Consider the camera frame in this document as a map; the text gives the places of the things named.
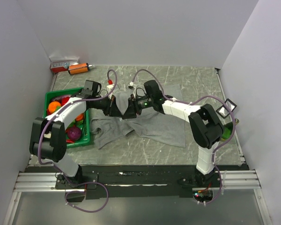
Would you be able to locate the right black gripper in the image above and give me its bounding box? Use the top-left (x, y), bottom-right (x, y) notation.
top-left (122, 94), bottom-right (153, 120)

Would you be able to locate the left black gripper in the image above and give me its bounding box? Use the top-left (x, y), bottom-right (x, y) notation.
top-left (93, 94), bottom-right (123, 117)

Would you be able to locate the grey garment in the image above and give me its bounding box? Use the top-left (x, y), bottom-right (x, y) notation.
top-left (90, 83), bottom-right (187, 150)

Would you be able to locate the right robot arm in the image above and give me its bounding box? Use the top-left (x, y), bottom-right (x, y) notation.
top-left (122, 80), bottom-right (224, 187)

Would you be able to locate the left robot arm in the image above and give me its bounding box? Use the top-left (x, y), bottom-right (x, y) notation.
top-left (29, 80), bottom-right (117, 188)

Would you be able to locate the small orange pumpkin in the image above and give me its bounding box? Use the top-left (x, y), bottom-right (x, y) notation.
top-left (75, 113), bottom-right (84, 121)

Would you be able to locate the green lettuce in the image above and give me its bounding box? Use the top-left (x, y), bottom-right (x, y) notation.
top-left (67, 120), bottom-right (76, 128)

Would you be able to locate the green plastic crate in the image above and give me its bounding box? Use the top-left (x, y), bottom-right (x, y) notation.
top-left (43, 87), bottom-right (91, 148)

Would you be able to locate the purple cabbage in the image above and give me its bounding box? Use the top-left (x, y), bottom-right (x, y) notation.
top-left (67, 127), bottom-right (82, 142)

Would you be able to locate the red bell pepper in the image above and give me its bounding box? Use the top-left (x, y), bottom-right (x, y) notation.
top-left (61, 97), bottom-right (70, 106)

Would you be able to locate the purple eggplant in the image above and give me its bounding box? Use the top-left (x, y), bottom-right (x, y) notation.
top-left (51, 95), bottom-right (71, 102)

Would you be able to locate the red chili pepper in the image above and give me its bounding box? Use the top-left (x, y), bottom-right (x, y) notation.
top-left (66, 139), bottom-right (75, 143)

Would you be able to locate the orange cylinder tool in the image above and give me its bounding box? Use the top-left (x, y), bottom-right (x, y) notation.
top-left (67, 63), bottom-right (95, 75)

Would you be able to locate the orange fruit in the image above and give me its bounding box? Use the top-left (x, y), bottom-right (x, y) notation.
top-left (47, 101), bottom-right (61, 115)

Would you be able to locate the red white box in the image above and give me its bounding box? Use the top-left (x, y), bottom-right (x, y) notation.
top-left (50, 60), bottom-right (79, 74)

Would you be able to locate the green yellow round object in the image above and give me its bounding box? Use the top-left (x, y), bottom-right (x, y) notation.
top-left (221, 121), bottom-right (233, 142)

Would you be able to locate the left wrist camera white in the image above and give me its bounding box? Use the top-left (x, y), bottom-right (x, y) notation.
top-left (106, 80), bottom-right (114, 99)

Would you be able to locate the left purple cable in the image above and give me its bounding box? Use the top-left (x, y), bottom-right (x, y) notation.
top-left (38, 69), bottom-right (119, 213)

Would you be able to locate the purple cable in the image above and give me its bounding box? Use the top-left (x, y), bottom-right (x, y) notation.
top-left (130, 69), bottom-right (237, 207)
top-left (38, 69), bottom-right (119, 213)

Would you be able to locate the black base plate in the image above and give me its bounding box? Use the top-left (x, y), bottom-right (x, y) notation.
top-left (55, 165), bottom-right (250, 200)

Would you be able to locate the black square frame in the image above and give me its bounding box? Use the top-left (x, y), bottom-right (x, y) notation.
top-left (216, 98), bottom-right (237, 119)

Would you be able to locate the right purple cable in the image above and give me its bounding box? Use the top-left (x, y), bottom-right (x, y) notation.
top-left (130, 69), bottom-right (237, 207)

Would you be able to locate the aluminium rail frame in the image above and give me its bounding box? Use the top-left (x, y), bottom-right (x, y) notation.
top-left (3, 171), bottom-right (272, 225)

